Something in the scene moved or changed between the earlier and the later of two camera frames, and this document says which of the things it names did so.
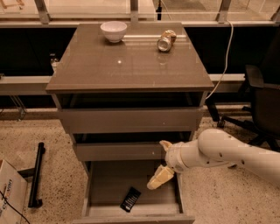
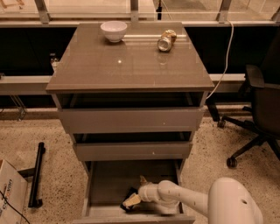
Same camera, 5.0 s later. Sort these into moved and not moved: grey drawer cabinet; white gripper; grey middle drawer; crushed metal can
Moved: white gripper
Not moved: grey middle drawer; crushed metal can; grey drawer cabinet
